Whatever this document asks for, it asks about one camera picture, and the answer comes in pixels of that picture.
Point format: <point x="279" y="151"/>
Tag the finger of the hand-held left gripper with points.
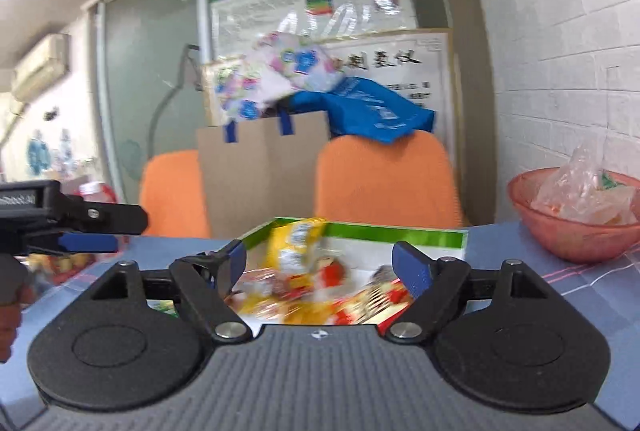
<point x="110" y="217"/>
<point x="90" y="243"/>

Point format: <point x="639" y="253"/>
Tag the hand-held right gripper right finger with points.
<point x="410" y="268"/>

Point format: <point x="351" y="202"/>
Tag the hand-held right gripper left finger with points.
<point x="235" y="261"/>

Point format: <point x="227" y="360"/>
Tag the yellow bread packet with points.
<point x="260" y="286"/>

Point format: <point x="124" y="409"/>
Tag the green cardboard box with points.
<point x="360" y="251"/>

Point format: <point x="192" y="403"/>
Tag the red white snack packet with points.
<point x="370" y="306"/>

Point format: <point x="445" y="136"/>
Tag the yellow snack bag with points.
<point x="295" y="246"/>

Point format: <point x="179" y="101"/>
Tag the person's left hand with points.
<point x="9" y="331"/>

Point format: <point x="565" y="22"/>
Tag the white juice bottle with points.
<point x="97" y="191"/>

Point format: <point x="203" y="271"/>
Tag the orange chair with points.
<point x="385" y="181"/>
<point x="175" y="196"/>

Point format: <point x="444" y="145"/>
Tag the blue striped tablecloth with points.
<point x="505" y="246"/>

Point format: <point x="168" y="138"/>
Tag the frosted glass panel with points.
<point x="135" y="86"/>

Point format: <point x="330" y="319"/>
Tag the pink plastic bowl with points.
<point x="565" y="231"/>

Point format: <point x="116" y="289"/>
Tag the blue fabric bag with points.
<point x="370" y="106"/>

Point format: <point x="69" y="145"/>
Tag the clear plastic bags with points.
<point x="580" y="186"/>

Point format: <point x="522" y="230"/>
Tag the floral cloth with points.
<point x="275" y="71"/>

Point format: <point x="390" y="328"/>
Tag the blue white wall stickers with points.
<point x="37" y="151"/>

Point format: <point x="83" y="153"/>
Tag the wall air conditioner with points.
<point x="40" y="68"/>

